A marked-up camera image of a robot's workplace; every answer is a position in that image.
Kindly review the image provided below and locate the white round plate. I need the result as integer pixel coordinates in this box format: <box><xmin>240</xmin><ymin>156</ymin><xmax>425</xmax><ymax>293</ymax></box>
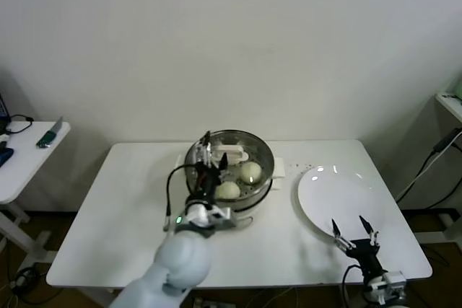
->
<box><xmin>296</xmin><ymin>165</ymin><xmax>385</xmax><ymax>242</ymax></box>

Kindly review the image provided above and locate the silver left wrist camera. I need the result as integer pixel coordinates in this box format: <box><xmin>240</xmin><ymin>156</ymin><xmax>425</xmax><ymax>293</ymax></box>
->
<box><xmin>209</xmin><ymin>205</ymin><xmax>237</xmax><ymax>232</ymax></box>

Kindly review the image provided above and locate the white side table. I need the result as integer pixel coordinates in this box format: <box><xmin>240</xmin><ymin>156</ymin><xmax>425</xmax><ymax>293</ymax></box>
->
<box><xmin>0</xmin><ymin>120</ymin><xmax>72</xmax><ymax>264</ymax></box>

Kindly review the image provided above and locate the white power strip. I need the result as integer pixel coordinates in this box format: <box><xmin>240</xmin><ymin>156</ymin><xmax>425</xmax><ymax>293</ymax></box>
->
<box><xmin>191</xmin><ymin>296</ymin><xmax>217</xmax><ymax>308</ymax></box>

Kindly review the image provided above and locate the pale green panel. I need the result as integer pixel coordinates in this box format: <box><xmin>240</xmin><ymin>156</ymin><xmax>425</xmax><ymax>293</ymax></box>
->
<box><xmin>446</xmin><ymin>75</ymin><xmax>462</xmax><ymax>100</ymax></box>

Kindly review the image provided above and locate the glass lid with cream handle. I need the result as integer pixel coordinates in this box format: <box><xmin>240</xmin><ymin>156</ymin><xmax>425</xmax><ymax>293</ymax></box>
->
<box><xmin>194</xmin><ymin>131</ymin><xmax>270</xmax><ymax>179</ymax></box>

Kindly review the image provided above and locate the laptop with blue screen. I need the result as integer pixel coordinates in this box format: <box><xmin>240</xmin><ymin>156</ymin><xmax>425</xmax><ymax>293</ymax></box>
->
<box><xmin>0</xmin><ymin>91</ymin><xmax>10</xmax><ymax>120</ymax></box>

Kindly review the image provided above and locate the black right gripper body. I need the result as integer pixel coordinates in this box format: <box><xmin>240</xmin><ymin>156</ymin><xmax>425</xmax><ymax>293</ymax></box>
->
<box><xmin>346</xmin><ymin>239</ymin><xmax>383</xmax><ymax>276</ymax></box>

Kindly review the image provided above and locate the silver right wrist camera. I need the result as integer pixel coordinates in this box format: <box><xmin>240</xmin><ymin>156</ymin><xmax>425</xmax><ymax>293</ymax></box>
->
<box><xmin>382</xmin><ymin>270</ymin><xmax>407</xmax><ymax>291</ymax></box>

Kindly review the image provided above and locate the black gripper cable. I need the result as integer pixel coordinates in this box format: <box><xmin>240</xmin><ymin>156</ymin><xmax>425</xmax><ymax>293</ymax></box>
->
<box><xmin>162</xmin><ymin>164</ymin><xmax>198</xmax><ymax>232</ymax></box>
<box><xmin>341</xmin><ymin>264</ymin><xmax>364</xmax><ymax>308</ymax></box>

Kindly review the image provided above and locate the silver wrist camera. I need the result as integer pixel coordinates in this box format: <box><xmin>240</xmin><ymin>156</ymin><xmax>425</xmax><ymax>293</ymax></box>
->
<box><xmin>382</xmin><ymin>270</ymin><xmax>407</xmax><ymax>291</ymax></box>
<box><xmin>209</xmin><ymin>205</ymin><xmax>237</xmax><ymax>232</ymax></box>

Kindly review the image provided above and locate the green handled knife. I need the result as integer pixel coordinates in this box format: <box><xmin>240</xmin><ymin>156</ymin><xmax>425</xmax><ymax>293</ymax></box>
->
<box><xmin>36</xmin><ymin>115</ymin><xmax>65</xmax><ymax>149</ymax></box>

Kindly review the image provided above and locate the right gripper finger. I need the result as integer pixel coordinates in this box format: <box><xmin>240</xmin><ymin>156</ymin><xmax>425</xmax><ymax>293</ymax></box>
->
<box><xmin>359</xmin><ymin>216</ymin><xmax>380</xmax><ymax>250</ymax></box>
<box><xmin>331</xmin><ymin>218</ymin><xmax>357</xmax><ymax>252</ymax></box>

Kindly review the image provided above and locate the thin black cable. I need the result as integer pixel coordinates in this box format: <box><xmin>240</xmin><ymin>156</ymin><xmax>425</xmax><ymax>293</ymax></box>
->
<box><xmin>0</xmin><ymin>113</ymin><xmax>36</xmax><ymax>136</ymax></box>

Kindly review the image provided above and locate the cream electric cooking pot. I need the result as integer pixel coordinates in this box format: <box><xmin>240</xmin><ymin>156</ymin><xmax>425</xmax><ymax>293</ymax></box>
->
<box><xmin>186</xmin><ymin>177</ymin><xmax>282</xmax><ymax>232</ymax></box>

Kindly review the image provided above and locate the white floor plug adapter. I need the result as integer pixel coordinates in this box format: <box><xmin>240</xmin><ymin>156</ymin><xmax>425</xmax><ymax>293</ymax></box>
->
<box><xmin>10</xmin><ymin>267</ymin><xmax>40</xmax><ymax>291</ymax></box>

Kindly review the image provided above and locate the perforated steel steamer basket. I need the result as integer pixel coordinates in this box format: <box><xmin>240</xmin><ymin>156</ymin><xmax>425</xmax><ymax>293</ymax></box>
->
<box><xmin>174</xmin><ymin>128</ymin><xmax>288</xmax><ymax>211</ymax></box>

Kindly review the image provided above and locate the blue tool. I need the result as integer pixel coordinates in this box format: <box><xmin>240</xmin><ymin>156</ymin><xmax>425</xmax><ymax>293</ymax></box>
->
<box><xmin>0</xmin><ymin>146</ymin><xmax>15</xmax><ymax>169</ymax></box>

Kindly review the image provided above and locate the white cable with black adapter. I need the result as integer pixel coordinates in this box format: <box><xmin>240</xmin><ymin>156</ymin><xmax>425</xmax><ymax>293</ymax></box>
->
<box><xmin>395</xmin><ymin>129</ymin><xmax>462</xmax><ymax>203</ymax></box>

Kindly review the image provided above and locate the white shelf table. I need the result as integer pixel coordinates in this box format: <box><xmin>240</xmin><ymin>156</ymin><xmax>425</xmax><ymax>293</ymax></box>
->
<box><xmin>414</xmin><ymin>92</ymin><xmax>462</xmax><ymax>247</ymax></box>

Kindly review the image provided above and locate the black floor cable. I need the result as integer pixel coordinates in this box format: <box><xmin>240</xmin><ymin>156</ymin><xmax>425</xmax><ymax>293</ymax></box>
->
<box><xmin>395</xmin><ymin>149</ymin><xmax>462</xmax><ymax>211</ymax></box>

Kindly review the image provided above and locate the white steamed baozi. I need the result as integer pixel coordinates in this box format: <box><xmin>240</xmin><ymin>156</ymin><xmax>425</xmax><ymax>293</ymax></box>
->
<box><xmin>215</xmin><ymin>181</ymin><xmax>242</xmax><ymax>201</ymax></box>
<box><xmin>239</xmin><ymin>162</ymin><xmax>263</xmax><ymax>185</ymax></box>

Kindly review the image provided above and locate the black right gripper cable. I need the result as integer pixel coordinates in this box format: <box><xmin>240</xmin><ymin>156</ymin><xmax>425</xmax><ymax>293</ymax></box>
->
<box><xmin>341</xmin><ymin>264</ymin><xmax>364</xmax><ymax>308</ymax></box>

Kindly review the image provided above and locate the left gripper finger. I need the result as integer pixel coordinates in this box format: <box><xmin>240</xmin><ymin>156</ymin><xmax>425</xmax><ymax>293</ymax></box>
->
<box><xmin>216</xmin><ymin>152</ymin><xmax>229</xmax><ymax>181</ymax></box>
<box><xmin>194</xmin><ymin>131</ymin><xmax>214</xmax><ymax>168</ymax></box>

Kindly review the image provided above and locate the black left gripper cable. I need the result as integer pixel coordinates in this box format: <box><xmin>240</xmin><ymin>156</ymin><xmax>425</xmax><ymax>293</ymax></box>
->
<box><xmin>162</xmin><ymin>164</ymin><xmax>198</xmax><ymax>232</ymax></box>

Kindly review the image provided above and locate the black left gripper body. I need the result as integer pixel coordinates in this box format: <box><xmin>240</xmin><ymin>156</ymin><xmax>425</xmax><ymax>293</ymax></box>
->
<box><xmin>194</xmin><ymin>163</ymin><xmax>222</xmax><ymax>197</ymax></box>

